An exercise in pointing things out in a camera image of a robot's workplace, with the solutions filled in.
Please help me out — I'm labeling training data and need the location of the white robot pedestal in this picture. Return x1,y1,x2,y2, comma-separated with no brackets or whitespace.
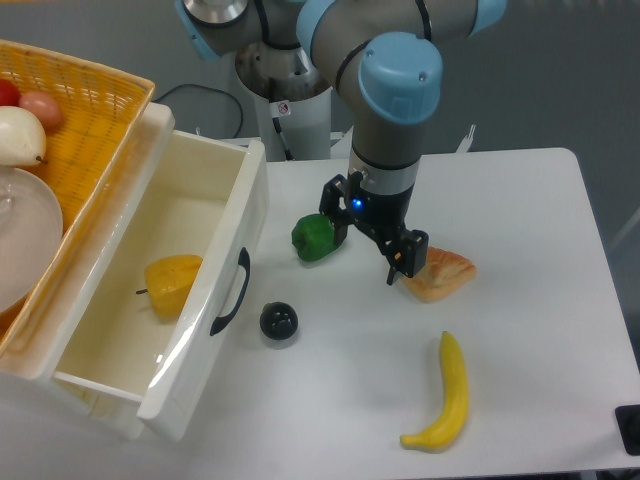
234,39,334,162

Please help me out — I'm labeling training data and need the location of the black corner object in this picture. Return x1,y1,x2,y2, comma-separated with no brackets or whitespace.
614,404,640,456

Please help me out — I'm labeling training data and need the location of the orange pastry bread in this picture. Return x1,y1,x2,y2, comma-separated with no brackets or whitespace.
402,247,477,303

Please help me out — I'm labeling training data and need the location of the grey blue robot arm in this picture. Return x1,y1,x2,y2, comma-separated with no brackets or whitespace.
175,1,506,280

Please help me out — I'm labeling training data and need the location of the white plate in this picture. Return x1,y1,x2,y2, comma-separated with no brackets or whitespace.
1,167,63,312

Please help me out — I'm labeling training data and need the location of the white top drawer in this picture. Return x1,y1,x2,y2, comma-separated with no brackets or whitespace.
53,132,268,440

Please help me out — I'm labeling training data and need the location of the pink peach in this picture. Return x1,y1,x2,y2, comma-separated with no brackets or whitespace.
18,91,64,131

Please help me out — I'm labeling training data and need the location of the black floor cable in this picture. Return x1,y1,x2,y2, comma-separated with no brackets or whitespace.
154,83,244,139

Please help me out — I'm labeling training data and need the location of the red tomato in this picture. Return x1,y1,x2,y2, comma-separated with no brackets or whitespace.
0,79,21,106

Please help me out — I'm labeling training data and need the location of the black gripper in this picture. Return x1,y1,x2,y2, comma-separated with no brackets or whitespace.
319,171,429,286

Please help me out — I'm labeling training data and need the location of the yellow woven basket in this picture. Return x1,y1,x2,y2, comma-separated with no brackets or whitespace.
1,40,155,351

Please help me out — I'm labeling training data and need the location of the green bell pepper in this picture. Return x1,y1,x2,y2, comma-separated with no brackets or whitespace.
291,213,344,262

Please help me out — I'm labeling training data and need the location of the yellow banana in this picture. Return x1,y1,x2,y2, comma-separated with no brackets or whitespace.
399,331,470,451

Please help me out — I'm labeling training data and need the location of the yellow bell pepper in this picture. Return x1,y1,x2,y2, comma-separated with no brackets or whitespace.
136,254,203,320

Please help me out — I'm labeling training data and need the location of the metal table clamp bracket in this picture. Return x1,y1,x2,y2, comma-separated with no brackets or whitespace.
456,124,476,153

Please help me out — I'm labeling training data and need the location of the white pear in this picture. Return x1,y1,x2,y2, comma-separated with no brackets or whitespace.
1,106,47,167

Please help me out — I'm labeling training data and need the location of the black round fruit toy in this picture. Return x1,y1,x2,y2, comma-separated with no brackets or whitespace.
259,301,299,341

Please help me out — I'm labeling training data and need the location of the white drawer cabinet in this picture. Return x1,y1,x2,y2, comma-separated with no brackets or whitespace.
1,103,175,438

